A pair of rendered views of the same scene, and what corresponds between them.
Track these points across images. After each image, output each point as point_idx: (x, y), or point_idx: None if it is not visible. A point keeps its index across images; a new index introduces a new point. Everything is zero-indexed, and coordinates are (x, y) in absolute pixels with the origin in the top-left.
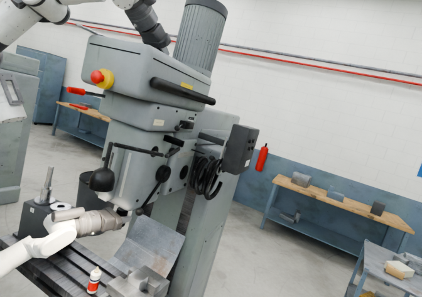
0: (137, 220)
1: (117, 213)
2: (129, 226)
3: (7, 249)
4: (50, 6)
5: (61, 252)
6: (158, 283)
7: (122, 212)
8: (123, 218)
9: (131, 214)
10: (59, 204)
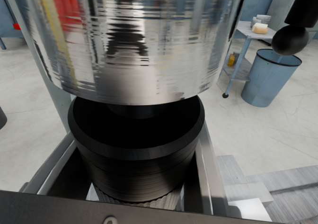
0: (75, 95)
1: (128, 183)
2: (62, 112)
3: None
4: None
5: None
6: (261, 185)
7: (194, 141)
8: (219, 171)
9: (49, 91)
10: None
